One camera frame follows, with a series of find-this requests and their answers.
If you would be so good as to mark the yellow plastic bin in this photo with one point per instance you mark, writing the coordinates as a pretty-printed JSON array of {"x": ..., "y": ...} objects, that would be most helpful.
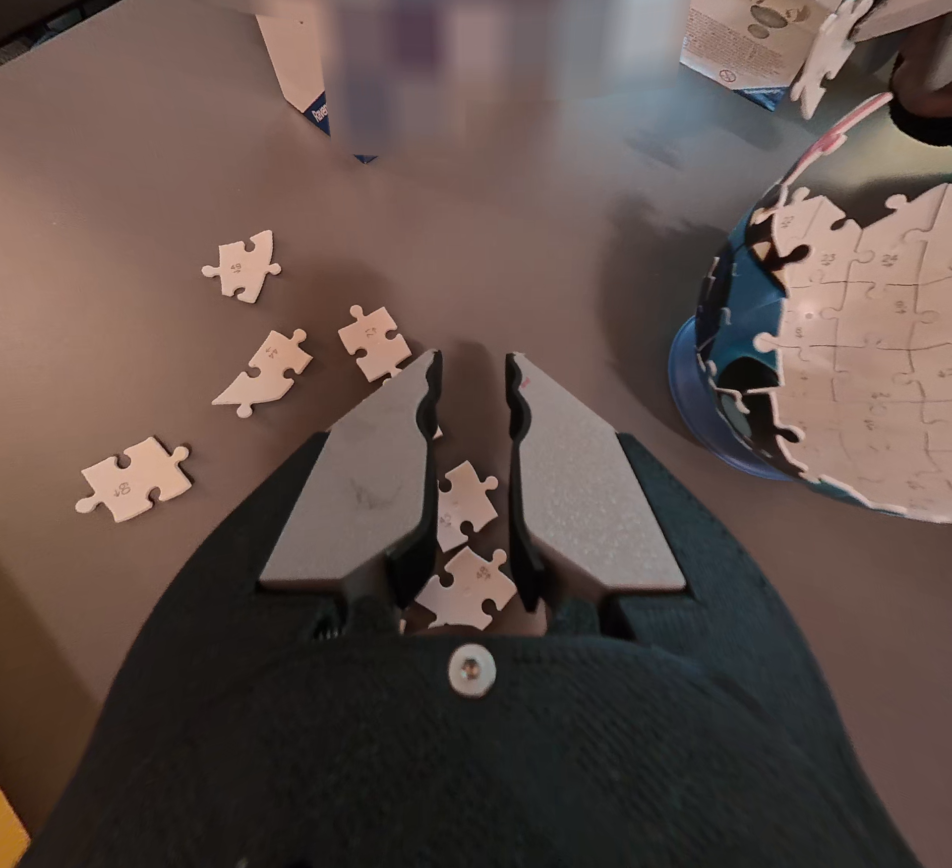
[{"x": 9, "y": 838}]

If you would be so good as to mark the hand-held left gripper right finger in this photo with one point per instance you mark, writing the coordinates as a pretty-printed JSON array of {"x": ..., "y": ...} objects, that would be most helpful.
[{"x": 587, "y": 511}]

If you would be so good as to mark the printed puzzle box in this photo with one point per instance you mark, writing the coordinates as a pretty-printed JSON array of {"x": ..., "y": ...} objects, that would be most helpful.
[{"x": 297, "y": 64}]

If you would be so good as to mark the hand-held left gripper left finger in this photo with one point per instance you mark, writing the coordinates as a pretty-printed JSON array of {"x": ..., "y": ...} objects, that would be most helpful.
[{"x": 357, "y": 496}]

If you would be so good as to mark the curved white puzzle piece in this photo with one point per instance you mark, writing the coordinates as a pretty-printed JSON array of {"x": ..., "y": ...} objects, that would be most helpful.
[{"x": 825, "y": 57}]

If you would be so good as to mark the puzzle pieces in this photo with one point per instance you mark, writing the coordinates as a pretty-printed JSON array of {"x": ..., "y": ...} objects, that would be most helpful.
[{"x": 134, "y": 481}]

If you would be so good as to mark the white instruction leaflet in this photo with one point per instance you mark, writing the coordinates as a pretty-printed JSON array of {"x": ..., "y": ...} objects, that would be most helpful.
[{"x": 744, "y": 27}]

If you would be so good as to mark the partly built puzzle ball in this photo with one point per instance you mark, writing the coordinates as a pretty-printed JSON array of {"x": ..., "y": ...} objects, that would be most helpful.
[{"x": 855, "y": 362}]

